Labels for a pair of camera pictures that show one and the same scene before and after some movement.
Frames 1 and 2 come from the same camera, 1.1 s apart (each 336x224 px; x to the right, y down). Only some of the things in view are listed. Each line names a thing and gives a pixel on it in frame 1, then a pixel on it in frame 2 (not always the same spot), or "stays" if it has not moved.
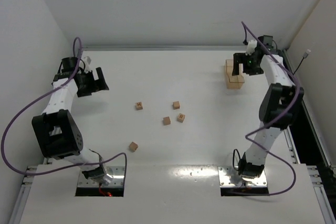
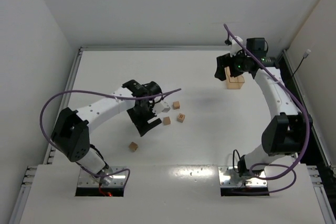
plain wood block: x=133 y=147 stays
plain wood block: x=176 y=105 stays
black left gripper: x=92 y=83 to x=143 y=115
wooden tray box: x=233 y=82 stays
